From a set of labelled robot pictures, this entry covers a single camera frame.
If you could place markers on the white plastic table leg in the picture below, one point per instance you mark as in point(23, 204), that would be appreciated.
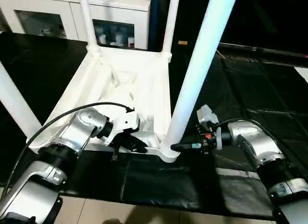
point(192, 77)
point(170, 21)
point(87, 21)
point(14, 101)

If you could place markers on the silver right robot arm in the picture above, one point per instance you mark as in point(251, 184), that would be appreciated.
point(257, 139)

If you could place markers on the black mat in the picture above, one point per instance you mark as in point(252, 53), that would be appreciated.
point(168, 180)

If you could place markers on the dark rounded foot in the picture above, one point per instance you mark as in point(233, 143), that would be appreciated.
point(111, 221)

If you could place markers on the white flat board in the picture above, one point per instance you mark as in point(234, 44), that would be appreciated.
point(303, 74)

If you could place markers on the black box gold label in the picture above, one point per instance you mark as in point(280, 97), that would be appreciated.
point(190, 21)

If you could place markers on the white cabinet glass doors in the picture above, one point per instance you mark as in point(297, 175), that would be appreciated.
point(48, 4)

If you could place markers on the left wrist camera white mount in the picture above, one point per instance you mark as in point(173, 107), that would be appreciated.
point(125, 121)

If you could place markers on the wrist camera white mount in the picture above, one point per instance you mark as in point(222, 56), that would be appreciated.
point(205, 114)
point(125, 121)

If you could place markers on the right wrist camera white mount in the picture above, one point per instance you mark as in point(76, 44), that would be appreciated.
point(205, 114)

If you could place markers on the silver metal rail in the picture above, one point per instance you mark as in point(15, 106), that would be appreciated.
point(264, 51)

